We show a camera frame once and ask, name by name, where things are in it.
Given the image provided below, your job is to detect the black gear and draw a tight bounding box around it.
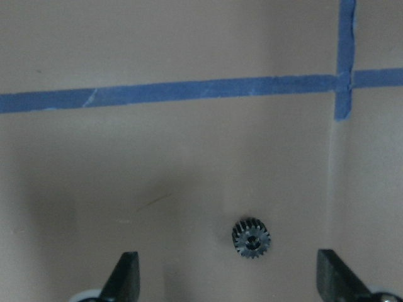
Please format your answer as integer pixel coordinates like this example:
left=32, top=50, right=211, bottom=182
left=232, top=217, right=271, bottom=259

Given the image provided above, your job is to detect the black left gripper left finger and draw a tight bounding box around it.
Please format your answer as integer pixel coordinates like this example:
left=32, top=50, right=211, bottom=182
left=98, top=252, right=140, bottom=302

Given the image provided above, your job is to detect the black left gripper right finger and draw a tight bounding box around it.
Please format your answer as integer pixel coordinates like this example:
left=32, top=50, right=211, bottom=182
left=316, top=249, right=372, bottom=302

